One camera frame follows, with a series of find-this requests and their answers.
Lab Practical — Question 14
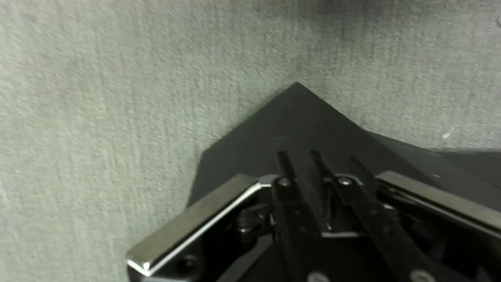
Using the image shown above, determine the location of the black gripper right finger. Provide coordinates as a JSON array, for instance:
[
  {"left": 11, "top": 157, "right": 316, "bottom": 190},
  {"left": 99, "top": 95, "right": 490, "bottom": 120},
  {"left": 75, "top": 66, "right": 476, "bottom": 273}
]
[{"left": 310, "top": 149, "right": 471, "bottom": 282}]

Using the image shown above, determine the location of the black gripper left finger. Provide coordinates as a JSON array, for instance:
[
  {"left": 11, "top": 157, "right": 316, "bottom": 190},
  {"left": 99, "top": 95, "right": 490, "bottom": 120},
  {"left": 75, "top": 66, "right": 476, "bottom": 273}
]
[{"left": 269, "top": 149, "right": 326, "bottom": 282}]

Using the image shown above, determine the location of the black ajar cabinet door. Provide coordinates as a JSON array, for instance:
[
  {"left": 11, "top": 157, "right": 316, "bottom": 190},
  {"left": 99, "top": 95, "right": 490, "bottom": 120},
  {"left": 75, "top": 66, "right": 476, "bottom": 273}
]
[{"left": 188, "top": 82, "right": 435, "bottom": 207}]

